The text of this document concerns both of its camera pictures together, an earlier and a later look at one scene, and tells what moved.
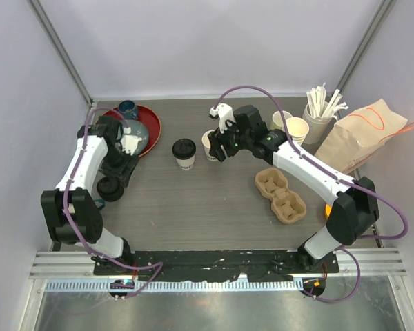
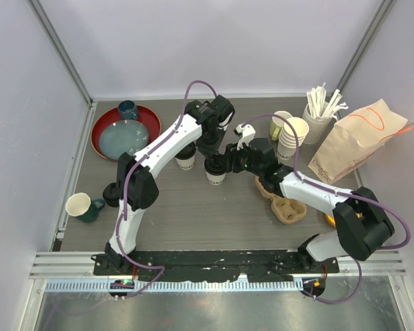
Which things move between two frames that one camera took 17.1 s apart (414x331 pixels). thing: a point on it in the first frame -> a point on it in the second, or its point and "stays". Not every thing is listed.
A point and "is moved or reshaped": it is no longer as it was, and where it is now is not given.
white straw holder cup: x=314 y=128 stays
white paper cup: x=185 y=164 stays
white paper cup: x=206 y=145 is moved or reshaped
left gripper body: x=117 y=163 -> x=210 y=143
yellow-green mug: x=277 y=123 stays
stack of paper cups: x=298 y=129 stays
